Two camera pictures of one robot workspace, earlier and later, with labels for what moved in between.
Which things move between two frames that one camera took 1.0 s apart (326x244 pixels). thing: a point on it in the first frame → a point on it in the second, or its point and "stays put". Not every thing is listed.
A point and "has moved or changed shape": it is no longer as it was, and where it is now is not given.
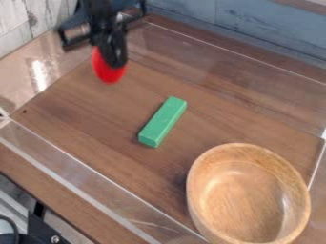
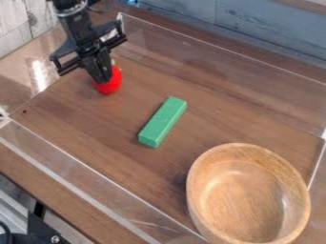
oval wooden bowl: [247, 195] stays put
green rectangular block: [162, 121] stays put
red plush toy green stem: [108, 72] has moved or changed shape
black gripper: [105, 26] → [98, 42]
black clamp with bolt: [42, 233] stays put
